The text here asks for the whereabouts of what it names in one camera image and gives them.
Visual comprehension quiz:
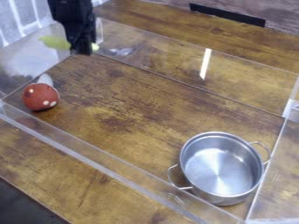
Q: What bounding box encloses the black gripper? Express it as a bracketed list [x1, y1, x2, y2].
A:
[47, 0, 96, 55]

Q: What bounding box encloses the green handled metal spoon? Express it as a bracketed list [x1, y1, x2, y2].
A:
[39, 35, 133, 56]

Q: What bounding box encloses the red toy mushroom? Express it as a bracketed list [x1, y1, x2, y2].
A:
[23, 73, 60, 111]

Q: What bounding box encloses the black strip on table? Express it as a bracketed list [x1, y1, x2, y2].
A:
[190, 3, 267, 27]

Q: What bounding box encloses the stainless steel pot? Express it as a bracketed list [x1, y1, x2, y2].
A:
[167, 131, 272, 207]

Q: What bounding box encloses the clear acrylic triangular bracket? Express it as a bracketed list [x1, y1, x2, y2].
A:
[96, 17, 104, 44]

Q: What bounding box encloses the clear acrylic enclosure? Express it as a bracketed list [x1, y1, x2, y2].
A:
[0, 0, 299, 224]

